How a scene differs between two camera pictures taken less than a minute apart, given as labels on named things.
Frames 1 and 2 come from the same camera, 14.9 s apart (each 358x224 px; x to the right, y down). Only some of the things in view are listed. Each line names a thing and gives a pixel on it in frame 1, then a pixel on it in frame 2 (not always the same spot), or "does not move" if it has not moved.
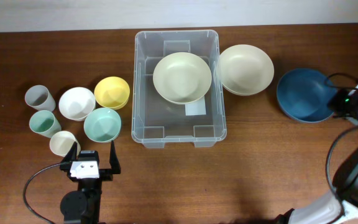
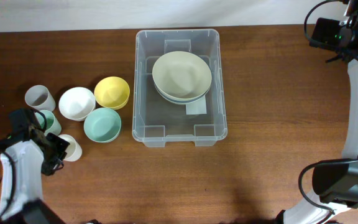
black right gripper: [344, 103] → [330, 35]
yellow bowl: [112, 93] does not move
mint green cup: [45, 124] does not move
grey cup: [38, 96] does not move
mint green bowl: [102, 125] does not move
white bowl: [77, 103] does not move
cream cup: [61, 142] does not move
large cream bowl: [245, 70] → [182, 74]
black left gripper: [107, 174] → [50, 168]
